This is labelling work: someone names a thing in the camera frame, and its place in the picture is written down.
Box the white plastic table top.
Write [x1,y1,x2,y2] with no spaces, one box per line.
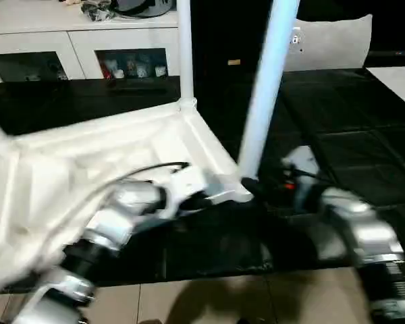
[0,97,258,295]

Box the grey pillow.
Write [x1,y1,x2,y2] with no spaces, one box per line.
[284,13,374,73]

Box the white flat board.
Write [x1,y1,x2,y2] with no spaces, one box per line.
[366,66,405,113]

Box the black cabinet with orange label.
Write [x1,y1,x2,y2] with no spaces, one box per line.
[188,0,300,82]

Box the white sideboard with glass doors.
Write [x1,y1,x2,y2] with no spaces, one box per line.
[0,0,184,82]

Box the black tangled item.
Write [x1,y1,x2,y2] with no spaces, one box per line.
[80,0,118,22]

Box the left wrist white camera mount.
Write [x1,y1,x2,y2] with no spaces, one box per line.
[164,165,214,221]

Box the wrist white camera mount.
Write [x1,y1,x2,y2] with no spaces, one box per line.
[164,165,214,221]
[281,146,319,211]

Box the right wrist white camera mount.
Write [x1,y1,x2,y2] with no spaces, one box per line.
[281,146,319,211]

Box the black rail with red mark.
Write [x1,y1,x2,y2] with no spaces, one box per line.
[369,49,405,57]

